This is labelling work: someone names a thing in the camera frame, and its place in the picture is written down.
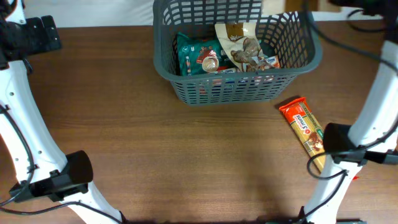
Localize grey plastic basket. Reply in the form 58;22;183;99
153;0;322;106

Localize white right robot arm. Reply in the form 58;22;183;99
298;0;397;223

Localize beige brown nut pouch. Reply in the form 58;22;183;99
215;22;271;67

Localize orange San Remo spaghetti pack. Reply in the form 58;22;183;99
279;97;325;157

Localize white rice pouch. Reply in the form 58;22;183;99
261;0;341;16

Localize multicolour tissue multipack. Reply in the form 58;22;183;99
215;56;281;73

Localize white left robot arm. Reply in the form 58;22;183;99
1;0;127;223

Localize green Nescafe coffee bag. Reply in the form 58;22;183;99
176;32;235;77

